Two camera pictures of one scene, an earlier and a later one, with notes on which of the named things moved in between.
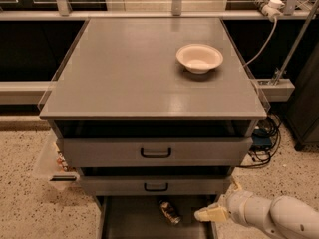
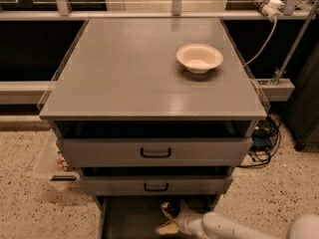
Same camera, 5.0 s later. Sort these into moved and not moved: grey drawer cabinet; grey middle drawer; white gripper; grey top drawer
Moved: white gripper
Not moved: grey drawer cabinet; grey top drawer; grey middle drawer
